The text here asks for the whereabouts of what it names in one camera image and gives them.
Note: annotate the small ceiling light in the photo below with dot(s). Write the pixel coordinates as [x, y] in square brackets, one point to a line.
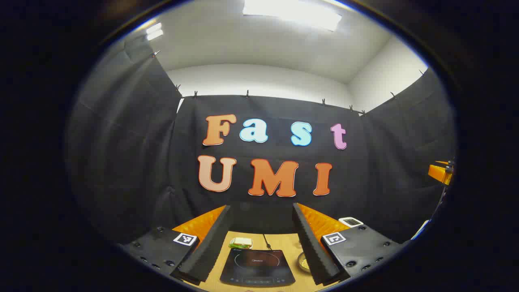
[154, 31]

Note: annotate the black induction cooktop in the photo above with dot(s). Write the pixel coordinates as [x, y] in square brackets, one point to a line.
[255, 267]

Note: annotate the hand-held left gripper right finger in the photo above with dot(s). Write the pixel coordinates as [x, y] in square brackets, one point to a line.
[310, 251]

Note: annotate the sandwich with lettuce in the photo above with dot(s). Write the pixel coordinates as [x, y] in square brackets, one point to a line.
[241, 242]

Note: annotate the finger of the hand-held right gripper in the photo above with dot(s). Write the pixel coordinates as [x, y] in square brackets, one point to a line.
[438, 171]

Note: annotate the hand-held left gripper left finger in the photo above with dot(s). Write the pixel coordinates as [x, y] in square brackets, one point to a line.
[211, 251]

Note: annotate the white toaster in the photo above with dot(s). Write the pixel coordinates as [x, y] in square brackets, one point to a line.
[350, 222]

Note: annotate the pile of soybeans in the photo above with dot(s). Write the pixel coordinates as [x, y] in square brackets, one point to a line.
[305, 261]

